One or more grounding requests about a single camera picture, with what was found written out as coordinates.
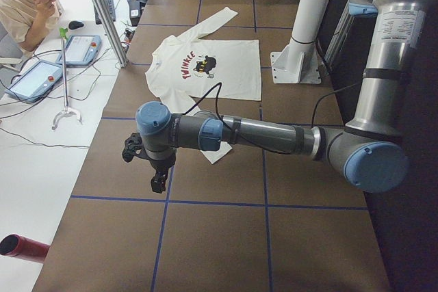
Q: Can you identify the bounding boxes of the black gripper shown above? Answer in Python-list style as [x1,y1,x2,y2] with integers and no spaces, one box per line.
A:
[150,159,176,194]

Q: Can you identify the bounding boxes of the cream long sleeve cat shirt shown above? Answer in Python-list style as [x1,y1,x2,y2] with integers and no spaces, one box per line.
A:
[145,8,261,163]

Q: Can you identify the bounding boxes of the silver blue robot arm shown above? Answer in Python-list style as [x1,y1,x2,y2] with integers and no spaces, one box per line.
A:
[123,0,437,193]

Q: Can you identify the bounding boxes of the far blue teach pendant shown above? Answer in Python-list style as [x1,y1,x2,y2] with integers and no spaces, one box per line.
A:
[62,35,102,68]

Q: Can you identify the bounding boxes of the blue teach pendant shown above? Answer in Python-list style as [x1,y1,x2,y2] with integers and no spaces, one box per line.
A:
[5,60,63,103]
[62,35,102,68]

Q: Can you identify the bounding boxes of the near blue teach pendant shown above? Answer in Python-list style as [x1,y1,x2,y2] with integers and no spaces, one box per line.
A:
[5,60,63,103]

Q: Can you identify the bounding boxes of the black box with white label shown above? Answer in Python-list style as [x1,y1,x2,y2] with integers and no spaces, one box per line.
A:
[128,0,142,27]

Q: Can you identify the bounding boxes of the metal reacher grabber tool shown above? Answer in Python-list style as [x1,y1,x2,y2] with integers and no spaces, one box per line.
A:
[51,28,82,131]

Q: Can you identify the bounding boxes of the red fire extinguisher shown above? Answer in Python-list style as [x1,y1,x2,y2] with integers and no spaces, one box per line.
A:
[1,234,50,263]

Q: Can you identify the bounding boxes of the black computer mouse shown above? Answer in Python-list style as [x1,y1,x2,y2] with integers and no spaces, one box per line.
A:
[68,21,84,30]

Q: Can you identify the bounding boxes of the black keyboard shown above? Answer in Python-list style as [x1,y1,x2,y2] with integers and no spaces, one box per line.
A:
[94,0,116,25]

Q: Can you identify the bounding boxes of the person in beige shirt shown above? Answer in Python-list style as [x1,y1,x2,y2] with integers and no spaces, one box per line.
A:
[1,0,64,56]

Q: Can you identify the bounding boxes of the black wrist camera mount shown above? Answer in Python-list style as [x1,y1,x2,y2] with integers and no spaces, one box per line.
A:
[122,133,143,163]

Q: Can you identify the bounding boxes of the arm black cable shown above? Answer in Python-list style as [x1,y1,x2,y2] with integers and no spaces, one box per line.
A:
[181,81,363,155]

